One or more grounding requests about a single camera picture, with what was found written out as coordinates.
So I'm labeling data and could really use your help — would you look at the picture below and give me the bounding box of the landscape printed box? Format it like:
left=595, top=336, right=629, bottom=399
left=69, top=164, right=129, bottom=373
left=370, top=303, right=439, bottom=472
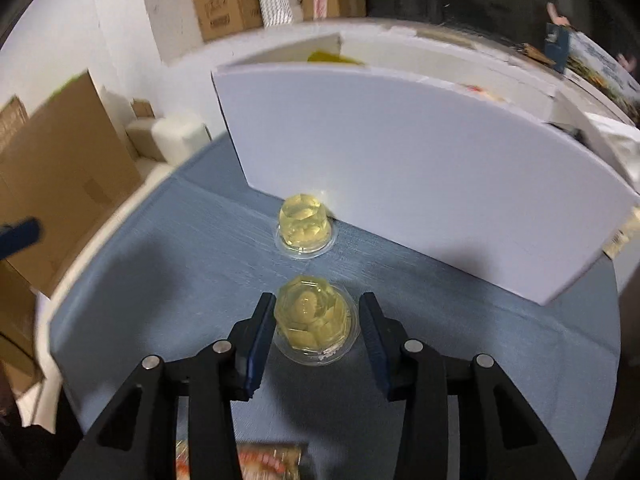
left=544, top=24, right=640, bottom=127

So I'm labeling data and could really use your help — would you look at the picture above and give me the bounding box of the yellow tissue pack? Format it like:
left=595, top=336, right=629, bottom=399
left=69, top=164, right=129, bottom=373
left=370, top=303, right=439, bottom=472
left=584, top=112, right=640, bottom=261

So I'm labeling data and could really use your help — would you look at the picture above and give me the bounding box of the yellow jelly cup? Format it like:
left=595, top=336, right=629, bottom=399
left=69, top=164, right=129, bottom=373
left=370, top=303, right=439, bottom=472
left=272, top=274, right=362, bottom=367
left=274, top=192, right=339, bottom=261

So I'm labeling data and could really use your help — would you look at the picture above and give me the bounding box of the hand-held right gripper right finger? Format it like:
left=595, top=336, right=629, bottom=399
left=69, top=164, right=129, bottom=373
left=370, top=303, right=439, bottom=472
left=357, top=292, right=586, bottom=480

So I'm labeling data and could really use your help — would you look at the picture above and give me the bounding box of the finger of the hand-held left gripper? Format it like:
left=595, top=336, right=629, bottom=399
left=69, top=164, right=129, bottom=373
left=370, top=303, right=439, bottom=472
left=0, top=217, right=41, bottom=261

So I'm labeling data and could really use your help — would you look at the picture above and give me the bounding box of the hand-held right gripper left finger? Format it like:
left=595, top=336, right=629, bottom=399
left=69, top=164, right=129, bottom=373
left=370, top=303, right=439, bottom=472
left=60, top=292, right=278, bottom=480

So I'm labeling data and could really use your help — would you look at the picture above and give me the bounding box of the tall brown cardboard box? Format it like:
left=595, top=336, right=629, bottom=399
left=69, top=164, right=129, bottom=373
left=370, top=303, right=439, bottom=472
left=185, top=0, right=264, bottom=44

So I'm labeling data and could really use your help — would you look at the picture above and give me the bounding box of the large cardboard sheet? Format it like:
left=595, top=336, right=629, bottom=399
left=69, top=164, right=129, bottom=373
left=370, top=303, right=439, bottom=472
left=0, top=69, right=144, bottom=297

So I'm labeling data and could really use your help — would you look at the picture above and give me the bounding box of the white cardboard box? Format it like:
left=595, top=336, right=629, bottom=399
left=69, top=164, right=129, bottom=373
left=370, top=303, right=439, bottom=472
left=211, top=31, right=640, bottom=307

